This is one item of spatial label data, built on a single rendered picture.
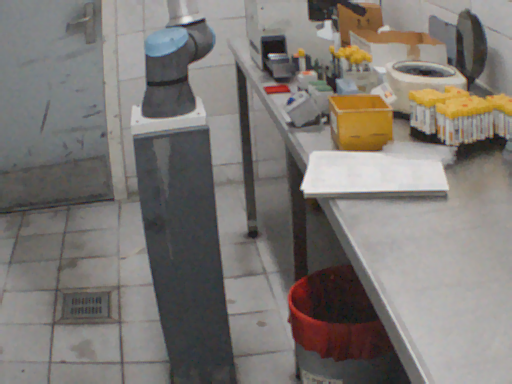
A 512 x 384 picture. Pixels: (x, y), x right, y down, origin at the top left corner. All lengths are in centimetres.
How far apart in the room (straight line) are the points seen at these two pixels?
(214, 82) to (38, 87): 97
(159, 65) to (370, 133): 58
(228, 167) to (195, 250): 192
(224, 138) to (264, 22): 155
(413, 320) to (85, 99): 293
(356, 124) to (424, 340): 79
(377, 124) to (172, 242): 67
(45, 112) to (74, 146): 27
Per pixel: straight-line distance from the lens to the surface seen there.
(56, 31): 376
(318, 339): 196
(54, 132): 388
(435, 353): 102
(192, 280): 215
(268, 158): 402
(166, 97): 200
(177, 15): 211
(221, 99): 390
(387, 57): 230
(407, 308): 113
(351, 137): 173
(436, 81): 198
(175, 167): 202
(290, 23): 251
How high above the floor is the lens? 146
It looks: 22 degrees down
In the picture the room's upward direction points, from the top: 4 degrees counter-clockwise
